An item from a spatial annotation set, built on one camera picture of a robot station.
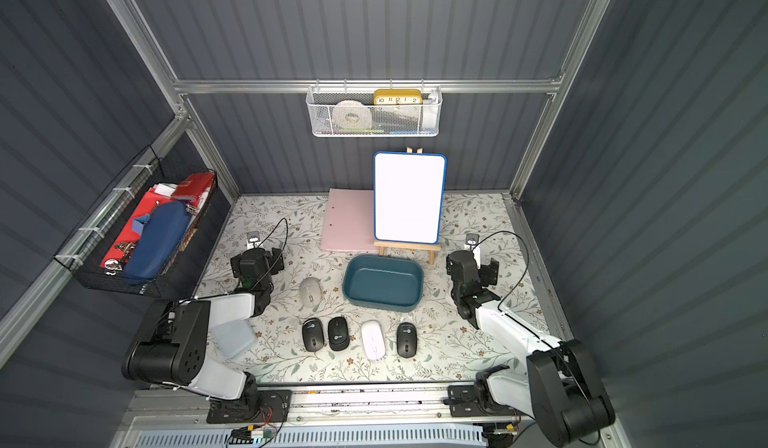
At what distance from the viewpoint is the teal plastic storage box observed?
2.97 ft

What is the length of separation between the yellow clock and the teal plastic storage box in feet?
1.64

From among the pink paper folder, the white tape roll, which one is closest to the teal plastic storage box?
the pink paper folder

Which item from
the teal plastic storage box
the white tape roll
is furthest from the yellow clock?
the teal plastic storage box

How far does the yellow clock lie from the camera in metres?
0.88

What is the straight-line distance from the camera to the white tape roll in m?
0.84

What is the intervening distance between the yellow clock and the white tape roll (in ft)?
0.17
